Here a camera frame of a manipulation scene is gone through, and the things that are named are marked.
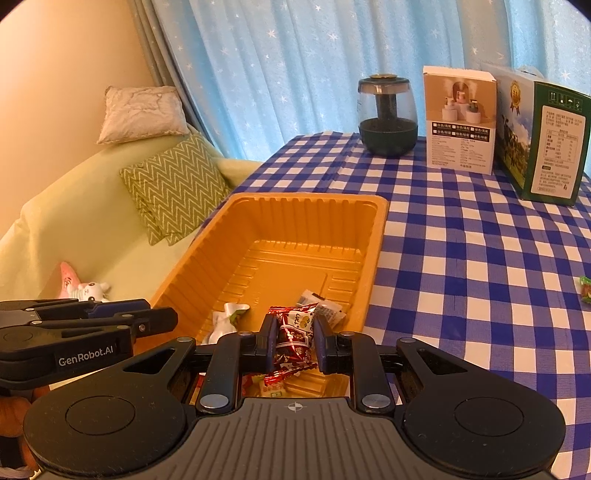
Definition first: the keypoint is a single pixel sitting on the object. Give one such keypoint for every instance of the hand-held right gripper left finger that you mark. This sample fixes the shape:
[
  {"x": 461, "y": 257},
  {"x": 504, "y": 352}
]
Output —
[{"x": 270, "y": 341}]

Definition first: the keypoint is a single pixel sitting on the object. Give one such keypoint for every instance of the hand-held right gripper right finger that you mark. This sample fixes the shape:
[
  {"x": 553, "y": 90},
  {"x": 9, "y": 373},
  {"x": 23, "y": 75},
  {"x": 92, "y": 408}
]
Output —
[{"x": 321, "y": 346}]

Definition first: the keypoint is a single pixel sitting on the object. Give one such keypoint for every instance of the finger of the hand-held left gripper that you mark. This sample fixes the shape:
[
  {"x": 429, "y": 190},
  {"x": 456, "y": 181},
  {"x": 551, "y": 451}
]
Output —
[
  {"x": 152, "y": 321},
  {"x": 120, "y": 308}
]

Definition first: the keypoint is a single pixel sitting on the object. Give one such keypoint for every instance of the brown white candy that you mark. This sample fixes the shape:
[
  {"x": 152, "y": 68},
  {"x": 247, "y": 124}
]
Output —
[{"x": 295, "y": 337}]

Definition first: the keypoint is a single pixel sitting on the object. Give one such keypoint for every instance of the small red candy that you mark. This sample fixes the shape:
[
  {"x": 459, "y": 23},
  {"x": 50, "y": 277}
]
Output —
[{"x": 277, "y": 377}]

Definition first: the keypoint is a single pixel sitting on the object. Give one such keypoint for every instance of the clear grey snack packet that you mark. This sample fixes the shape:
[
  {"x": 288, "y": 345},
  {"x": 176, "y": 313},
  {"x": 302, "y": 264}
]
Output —
[{"x": 323, "y": 308}]

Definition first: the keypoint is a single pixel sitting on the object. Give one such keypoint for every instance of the white green snack packet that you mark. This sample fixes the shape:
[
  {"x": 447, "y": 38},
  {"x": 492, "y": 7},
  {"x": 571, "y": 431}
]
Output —
[{"x": 226, "y": 323}]

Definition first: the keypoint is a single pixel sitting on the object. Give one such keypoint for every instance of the orange plastic tray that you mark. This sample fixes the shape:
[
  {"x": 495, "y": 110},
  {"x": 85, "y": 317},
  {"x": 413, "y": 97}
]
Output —
[{"x": 286, "y": 221}]

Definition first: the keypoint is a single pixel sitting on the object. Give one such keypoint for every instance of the person's left hand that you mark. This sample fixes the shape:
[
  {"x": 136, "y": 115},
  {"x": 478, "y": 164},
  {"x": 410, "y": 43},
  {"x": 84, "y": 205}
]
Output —
[{"x": 14, "y": 413}]

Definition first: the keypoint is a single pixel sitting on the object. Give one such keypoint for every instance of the white plush toy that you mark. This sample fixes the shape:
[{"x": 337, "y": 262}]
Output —
[{"x": 92, "y": 290}]

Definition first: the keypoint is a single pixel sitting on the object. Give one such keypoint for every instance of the pink plush toy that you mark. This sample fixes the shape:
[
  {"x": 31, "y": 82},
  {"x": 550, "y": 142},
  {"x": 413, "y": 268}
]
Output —
[{"x": 68, "y": 277}]

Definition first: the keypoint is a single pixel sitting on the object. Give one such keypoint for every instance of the light green sofa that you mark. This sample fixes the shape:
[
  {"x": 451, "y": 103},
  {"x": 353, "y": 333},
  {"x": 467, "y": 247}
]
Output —
[{"x": 69, "y": 221}]

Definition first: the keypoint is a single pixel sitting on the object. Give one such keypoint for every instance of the green zigzag cushion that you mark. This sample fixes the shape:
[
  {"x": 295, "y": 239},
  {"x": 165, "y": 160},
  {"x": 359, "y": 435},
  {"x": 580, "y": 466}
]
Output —
[{"x": 175, "y": 184}]

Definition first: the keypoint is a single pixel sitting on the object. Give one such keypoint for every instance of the blue white checkered tablecloth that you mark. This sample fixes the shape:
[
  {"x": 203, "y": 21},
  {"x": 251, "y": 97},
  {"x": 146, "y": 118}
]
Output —
[{"x": 461, "y": 277}]

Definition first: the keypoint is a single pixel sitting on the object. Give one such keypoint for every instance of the white patterned cushion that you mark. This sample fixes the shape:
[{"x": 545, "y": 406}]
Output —
[{"x": 138, "y": 113}]

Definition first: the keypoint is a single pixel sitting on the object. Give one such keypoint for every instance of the dark green glass humidifier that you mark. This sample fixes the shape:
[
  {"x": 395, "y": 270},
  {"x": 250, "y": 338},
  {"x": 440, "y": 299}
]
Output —
[{"x": 388, "y": 124}]

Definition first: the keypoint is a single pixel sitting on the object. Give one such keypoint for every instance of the white product box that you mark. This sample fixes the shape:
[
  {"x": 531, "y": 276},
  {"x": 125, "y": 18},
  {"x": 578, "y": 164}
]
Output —
[{"x": 459, "y": 124}]

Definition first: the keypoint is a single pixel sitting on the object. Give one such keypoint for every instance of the grey star curtain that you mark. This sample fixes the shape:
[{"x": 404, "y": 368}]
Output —
[{"x": 152, "y": 41}]

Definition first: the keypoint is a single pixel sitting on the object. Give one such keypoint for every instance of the small green candy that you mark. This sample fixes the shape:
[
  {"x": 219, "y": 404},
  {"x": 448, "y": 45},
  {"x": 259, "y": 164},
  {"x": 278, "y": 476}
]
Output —
[{"x": 585, "y": 288}]

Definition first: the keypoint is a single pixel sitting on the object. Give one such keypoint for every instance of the blue star curtain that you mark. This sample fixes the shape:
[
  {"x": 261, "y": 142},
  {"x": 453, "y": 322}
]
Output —
[{"x": 300, "y": 55}]

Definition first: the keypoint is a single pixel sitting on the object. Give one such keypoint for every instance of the green carton box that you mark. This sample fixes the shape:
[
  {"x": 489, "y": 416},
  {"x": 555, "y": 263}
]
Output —
[{"x": 549, "y": 138}]

